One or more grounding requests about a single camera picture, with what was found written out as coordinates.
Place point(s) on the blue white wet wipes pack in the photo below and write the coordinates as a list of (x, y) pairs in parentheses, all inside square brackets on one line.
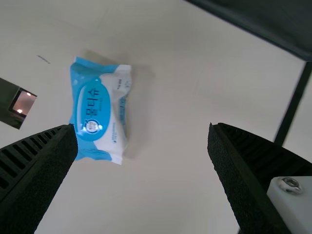
[(97, 109)]

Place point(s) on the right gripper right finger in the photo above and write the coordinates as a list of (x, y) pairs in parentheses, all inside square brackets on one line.
[(248, 175)]

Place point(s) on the black strip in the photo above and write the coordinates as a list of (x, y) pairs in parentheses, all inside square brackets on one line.
[(293, 104)]

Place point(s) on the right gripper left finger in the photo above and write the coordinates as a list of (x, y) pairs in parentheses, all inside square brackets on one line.
[(36, 170)]

